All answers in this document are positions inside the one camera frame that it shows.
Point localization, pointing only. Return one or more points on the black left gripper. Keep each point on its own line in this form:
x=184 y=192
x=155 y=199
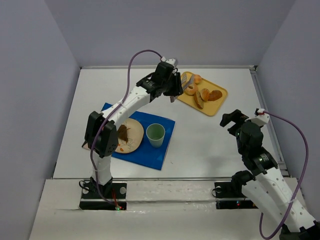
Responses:
x=176 y=83

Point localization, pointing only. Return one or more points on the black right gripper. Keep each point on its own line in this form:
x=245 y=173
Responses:
x=236 y=120

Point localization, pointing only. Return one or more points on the sugared ring donut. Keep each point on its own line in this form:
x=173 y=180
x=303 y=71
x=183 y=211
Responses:
x=191 y=89

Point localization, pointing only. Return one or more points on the metal serving tongs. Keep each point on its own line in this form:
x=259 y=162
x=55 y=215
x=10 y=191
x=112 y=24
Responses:
x=185 y=82

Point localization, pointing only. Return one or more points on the chocolate croissant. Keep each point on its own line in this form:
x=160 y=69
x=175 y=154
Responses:
x=122 y=133

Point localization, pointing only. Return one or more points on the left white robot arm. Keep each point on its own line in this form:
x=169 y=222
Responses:
x=101 y=130

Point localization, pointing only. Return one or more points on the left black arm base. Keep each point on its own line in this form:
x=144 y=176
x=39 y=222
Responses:
x=114 y=196

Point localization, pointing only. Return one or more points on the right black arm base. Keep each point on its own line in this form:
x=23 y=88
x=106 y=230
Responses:
x=229 y=198

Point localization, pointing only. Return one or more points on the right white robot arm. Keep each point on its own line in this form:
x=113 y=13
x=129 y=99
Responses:
x=263 y=183

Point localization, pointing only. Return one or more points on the round pale bread roll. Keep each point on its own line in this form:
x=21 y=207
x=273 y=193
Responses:
x=197 y=79

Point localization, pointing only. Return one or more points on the grainy oval bread slice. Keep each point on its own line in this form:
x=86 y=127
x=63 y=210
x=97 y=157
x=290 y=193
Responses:
x=198 y=100

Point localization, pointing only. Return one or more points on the yellow plastic tray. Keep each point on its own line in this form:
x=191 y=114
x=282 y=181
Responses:
x=210 y=108

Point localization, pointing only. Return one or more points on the sesame glazed bun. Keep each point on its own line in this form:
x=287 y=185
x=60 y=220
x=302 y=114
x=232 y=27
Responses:
x=205 y=94

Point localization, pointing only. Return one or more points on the dark brown oblong loaf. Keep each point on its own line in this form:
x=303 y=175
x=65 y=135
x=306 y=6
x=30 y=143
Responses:
x=215 y=95

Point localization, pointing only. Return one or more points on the green plastic cup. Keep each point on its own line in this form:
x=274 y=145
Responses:
x=155 y=134

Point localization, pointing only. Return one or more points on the beige floral ceramic plate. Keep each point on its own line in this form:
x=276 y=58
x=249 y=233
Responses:
x=135 y=133

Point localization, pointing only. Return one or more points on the blue cloth placemat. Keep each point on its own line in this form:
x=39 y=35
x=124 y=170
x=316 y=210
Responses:
x=145 y=154

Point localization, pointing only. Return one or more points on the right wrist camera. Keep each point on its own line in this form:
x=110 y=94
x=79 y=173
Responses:
x=261 y=118

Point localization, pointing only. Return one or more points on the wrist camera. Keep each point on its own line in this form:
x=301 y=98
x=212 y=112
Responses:
x=261 y=118
x=171 y=61

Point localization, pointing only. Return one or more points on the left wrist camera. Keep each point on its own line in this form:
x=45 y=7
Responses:
x=171 y=61

